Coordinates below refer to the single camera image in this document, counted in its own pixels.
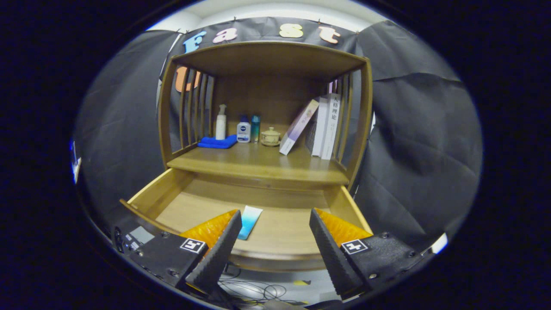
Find wooden drawer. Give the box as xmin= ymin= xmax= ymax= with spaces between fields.
xmin=120 ymin=168 xmax=374 ymax=273

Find white spine book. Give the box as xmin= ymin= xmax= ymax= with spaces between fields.
xmin=321 ymin=93 xmax=342 ymax=161

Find black floor cables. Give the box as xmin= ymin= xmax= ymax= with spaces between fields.
xmin=217 ymin=263 xmax=302 ymax=306

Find white lotion bottle blue cap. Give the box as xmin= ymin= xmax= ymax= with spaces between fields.
xmin=236 ymin=115 xmax=251 ymax=143

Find white pump bottle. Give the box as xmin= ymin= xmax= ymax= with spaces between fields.
xmin=215 ymin=104 xmax=227 ymax=140

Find pink purple book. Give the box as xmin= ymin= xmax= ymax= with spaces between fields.
xmin=279 ymin=99 xmax=320 ymax=156

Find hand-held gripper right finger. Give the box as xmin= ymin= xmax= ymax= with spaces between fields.
xmin=309 ymin=208 xmax=424 ymax=300

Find beige lidded tea cup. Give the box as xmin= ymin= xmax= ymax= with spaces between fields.
xmin=260 ymin=127 xmax=282 ymax=147

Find dark patterned cover book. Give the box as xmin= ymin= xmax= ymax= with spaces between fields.
xmin=305 ymin=97 xmax=330 ymax=157

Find wooden countertop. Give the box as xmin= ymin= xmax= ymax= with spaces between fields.
xmin=167 ymin=140 xmax=350 ymax=186

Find blue gradient cosmetic tube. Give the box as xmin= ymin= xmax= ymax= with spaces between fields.
xmin=237 ymin=205 xmax=263 ymax=241

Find white striped object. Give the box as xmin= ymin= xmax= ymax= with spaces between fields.
xmin=424 ymin=232 xmax=449 ymax=255

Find wooden cabinet with slatted sides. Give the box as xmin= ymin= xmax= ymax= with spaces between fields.
xmin=157 ymin=41 xmax=373 ymax=192

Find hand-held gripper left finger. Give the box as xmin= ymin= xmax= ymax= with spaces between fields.
xmin=129 ymin=209 xmax=242 ymax=295

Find blue folded towel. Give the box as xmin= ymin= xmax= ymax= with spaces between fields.
xmin=197 ymin=134 xmax=238 ymax=149

